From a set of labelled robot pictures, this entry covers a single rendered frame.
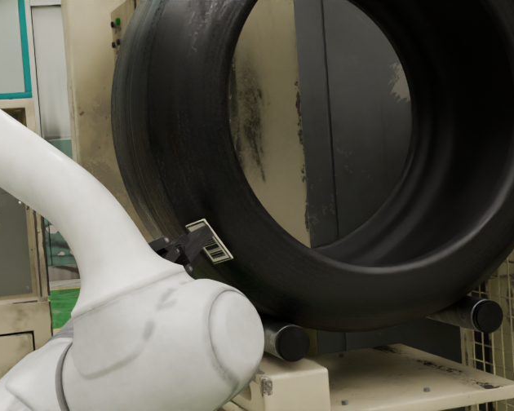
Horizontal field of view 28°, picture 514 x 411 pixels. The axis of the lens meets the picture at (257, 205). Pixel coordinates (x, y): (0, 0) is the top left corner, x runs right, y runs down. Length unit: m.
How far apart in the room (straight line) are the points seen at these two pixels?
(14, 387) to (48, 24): 9.73
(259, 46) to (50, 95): 8.90
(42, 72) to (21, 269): 8.61
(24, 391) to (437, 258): 0.63
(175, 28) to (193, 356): 0.56
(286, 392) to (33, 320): 0.76
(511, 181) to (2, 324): 0.98
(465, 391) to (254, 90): 0.58
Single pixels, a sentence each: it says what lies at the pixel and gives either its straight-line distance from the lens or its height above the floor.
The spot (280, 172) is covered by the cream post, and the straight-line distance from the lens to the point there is 1.65.
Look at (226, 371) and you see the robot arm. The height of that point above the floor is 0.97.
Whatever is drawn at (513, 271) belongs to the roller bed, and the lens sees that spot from 1.78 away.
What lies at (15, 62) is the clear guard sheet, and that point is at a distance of 1.95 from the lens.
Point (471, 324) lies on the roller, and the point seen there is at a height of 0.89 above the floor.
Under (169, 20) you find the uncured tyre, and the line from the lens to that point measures 1.26.
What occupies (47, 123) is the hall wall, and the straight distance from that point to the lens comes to 10.50.
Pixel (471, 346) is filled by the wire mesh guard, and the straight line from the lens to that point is 1.84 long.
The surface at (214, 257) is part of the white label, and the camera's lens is 1.25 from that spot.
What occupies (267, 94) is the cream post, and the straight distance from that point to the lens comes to 1.65.
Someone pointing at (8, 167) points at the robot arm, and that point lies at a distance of 0.90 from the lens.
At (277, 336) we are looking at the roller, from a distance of 1.28.
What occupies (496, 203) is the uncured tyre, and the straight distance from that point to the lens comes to 1.38.
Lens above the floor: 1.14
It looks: 3 degrees down
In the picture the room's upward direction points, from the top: 4 degrees counter-clockwise
